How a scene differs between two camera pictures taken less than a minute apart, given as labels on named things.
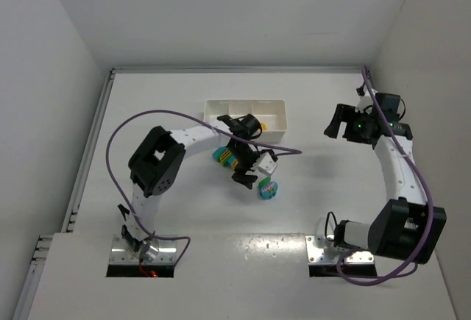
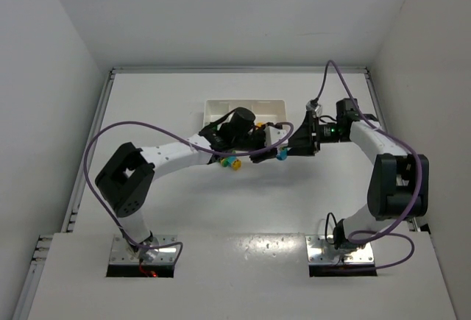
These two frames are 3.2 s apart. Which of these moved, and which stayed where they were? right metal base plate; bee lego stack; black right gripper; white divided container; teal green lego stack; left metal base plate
Moved: teal green lego stack; black right gripper
Stayed: bee lego stack; left metal base plate; white divided container; right metal base plate
